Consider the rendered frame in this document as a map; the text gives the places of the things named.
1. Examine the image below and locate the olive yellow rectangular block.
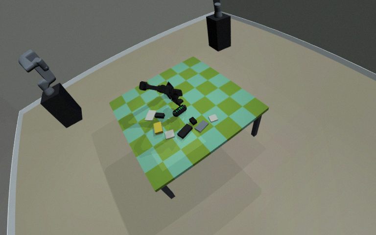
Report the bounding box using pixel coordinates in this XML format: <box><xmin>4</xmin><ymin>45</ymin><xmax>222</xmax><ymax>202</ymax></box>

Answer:
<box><xmin>154</xmin><ymin>122</ymin><xmax>163</xmax><ymax>135</ymax></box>

